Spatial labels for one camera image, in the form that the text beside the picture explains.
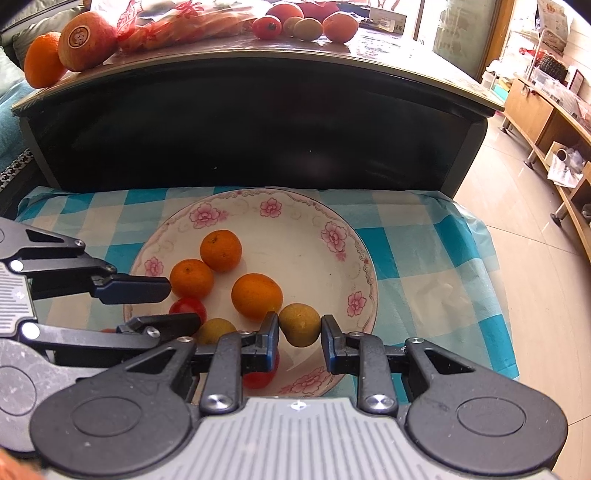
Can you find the red tomato on table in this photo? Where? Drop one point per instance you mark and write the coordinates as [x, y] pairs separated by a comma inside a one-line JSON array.
[[266, 26]]

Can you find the small mandarin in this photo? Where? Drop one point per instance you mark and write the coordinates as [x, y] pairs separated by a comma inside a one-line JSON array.
[[220, 250], [190, 278], [256, 295]]

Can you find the pale orange fruit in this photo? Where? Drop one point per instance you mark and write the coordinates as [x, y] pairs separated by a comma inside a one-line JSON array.
[[340, 27]]

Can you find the white floral plate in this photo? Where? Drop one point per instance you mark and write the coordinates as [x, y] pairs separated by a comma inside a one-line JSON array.
[[295, 249]]

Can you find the clear plastic bag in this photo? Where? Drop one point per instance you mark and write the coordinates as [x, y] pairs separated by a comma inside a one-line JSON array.
[[568, 166]]

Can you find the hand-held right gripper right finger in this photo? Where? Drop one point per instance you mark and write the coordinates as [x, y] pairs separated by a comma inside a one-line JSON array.
[[328, 344]]

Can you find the plain orange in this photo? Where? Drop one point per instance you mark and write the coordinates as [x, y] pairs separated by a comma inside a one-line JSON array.
[[41, 62]]

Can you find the white carton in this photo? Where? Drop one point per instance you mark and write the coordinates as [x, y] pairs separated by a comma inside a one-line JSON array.
[[388, 18]]

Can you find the wall calendar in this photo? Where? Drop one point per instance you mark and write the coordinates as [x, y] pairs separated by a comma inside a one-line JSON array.
[[554, 23]]

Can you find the brown longan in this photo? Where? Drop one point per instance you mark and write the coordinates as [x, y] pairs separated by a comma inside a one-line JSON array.
[[300, 325], [214, 330]]

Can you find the blue white checkered tablecloth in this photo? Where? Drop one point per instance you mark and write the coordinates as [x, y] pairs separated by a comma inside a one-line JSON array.
[[415, 258]]

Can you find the person's reddish clothing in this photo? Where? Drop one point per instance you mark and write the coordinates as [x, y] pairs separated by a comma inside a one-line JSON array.
[[16, 466]]

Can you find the red cherry tomato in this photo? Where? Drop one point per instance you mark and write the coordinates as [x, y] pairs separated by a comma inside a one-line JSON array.
[[258, 378], [187, 308]]

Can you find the wooden television stand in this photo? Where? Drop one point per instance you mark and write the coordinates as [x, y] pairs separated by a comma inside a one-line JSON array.
[[526, 110]]

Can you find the teal sofa cover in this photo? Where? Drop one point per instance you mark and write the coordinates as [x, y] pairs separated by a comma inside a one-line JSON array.
[[9, 120]]

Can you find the grey cushion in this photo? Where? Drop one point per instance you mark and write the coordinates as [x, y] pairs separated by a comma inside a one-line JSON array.
[[34, 23]]

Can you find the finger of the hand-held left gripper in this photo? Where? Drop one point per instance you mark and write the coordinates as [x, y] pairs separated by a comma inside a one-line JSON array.
[[161, 325], [138, 288]]

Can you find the red fruit bag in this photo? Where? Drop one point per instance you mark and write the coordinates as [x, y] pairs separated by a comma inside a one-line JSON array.
[[184, 23]]

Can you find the brown kiwi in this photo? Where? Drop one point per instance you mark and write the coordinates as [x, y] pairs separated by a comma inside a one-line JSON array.
[[291, 24], [308, 29]]

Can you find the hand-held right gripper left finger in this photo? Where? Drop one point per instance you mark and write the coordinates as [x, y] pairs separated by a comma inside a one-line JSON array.
[[272, 334]]

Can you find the orange with round sticker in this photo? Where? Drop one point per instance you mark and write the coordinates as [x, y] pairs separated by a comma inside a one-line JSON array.
[[87, 41]]

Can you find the dark basket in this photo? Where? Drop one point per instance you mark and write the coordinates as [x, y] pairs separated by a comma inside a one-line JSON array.
[[553, 66]]

